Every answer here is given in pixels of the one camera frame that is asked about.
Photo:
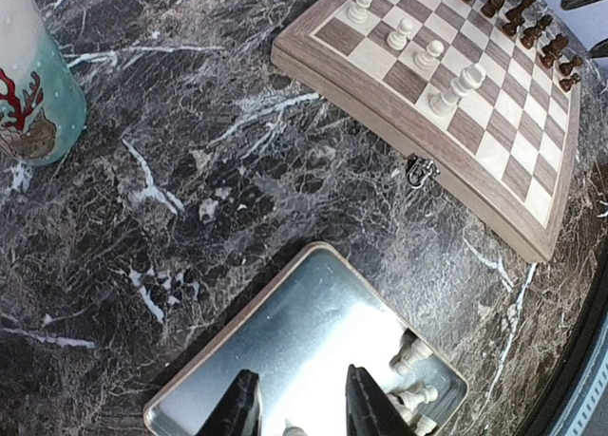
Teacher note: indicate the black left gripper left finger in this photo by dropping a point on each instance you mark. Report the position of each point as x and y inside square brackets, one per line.
[238, 411]

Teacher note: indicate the white chess queen piece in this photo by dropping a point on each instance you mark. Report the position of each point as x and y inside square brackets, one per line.
[470, 79]

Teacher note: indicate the white pieces pile in tray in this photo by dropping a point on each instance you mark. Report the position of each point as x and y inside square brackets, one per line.
[316, 403]

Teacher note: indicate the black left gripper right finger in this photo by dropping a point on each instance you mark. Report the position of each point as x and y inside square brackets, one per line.
[369, 411]

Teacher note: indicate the white floral ceramic mug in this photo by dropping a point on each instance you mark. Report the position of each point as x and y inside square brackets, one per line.
[43, 108]

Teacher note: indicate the silver metal tray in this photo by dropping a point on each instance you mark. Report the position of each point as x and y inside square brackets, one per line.
[317, 296]

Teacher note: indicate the white slotted cable duct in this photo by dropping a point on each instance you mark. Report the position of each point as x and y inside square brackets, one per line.
[590, 389]

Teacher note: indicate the wooden chessboard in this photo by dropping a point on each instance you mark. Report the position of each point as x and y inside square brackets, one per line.
[507, 149]

